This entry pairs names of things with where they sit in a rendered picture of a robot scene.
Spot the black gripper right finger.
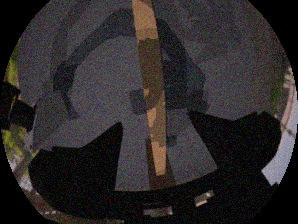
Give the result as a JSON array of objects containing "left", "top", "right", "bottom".
[{"left": 189, "top": 111, "right": 257, "bottom": 168}]

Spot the long brown wooden rail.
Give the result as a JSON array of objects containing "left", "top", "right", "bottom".
[{"left": 132, "top": 0, "right": 166, "bottom": 176}]

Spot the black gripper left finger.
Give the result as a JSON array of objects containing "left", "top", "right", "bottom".
[{"left": 52, "top": 123, "right": 122, "bottom": 190}]

